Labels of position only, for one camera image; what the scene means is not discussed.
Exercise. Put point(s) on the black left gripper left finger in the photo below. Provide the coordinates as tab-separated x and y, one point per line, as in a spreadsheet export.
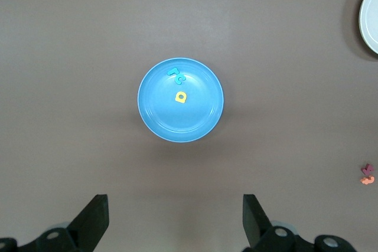
79	234

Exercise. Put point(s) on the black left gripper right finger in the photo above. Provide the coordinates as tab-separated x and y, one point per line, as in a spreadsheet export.
265	240

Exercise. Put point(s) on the yellow foam letter a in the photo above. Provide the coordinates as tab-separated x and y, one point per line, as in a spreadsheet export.
180	101

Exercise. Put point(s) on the teal foam letter c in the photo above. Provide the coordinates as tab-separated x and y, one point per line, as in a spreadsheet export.
177	80

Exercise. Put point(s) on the teal foam letter r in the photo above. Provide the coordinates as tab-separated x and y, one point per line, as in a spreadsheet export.
174	70

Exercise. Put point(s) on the orange wavy foam letter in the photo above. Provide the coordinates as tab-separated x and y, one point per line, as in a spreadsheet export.
367	180

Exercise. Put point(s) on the maroon foam letter k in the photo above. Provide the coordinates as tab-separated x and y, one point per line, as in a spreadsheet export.
367	169

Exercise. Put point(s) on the blue plate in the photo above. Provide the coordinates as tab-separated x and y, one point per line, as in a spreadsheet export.
183	119

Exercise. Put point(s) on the brown table cover sheet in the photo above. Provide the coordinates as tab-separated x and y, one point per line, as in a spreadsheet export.
88	27

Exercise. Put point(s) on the beige plate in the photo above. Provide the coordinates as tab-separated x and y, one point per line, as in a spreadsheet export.
371	19

